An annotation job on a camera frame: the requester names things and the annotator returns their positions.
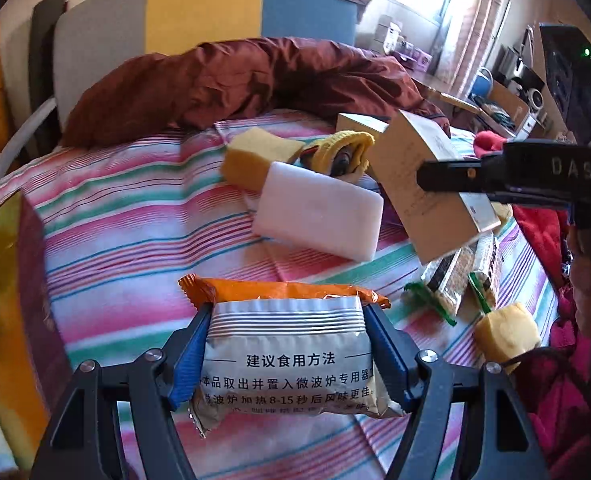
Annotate brown cardboard box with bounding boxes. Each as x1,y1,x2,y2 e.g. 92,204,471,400
335,110,501,264

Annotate orange grey snack packet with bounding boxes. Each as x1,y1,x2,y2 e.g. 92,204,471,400
180,274,404,436

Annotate white foam block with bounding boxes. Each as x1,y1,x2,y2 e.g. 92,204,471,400
252,162,383,262

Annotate yellow sponge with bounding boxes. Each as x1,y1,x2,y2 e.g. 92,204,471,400
221,127,305,193

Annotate red fleece blanket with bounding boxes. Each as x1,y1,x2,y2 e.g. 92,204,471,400
472,130,577,291

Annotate cardboard box of items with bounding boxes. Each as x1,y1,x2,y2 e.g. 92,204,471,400
469,81,537,140

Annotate black monitor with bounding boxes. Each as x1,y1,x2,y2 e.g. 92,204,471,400
539,24,591,145

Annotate wooden desk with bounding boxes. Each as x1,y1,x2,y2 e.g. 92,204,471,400
409,70,481,116

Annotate yellow rolled sock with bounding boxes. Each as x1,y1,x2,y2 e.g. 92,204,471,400
299,130,375,184

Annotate cracker packet green ends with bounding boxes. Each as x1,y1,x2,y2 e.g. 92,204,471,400
404,247,474,326

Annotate thick yellow sponge block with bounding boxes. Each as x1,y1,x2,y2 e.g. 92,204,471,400
473,304,542,364

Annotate purple box on desk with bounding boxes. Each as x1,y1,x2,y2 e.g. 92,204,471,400
395,42,432,73

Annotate gold lined storage box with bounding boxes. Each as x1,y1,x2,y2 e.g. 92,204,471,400
0,192,72,476

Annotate white box on desk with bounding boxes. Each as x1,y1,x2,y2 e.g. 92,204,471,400
370,14,402,54

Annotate striped bed sheet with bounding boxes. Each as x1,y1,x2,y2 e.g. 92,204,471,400
0,109,561,480

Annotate maroon down jacket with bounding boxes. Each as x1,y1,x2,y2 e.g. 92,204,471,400
62,37,449,148

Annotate grey yellow blue chair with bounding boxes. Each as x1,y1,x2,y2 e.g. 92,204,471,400
0,0,358,179

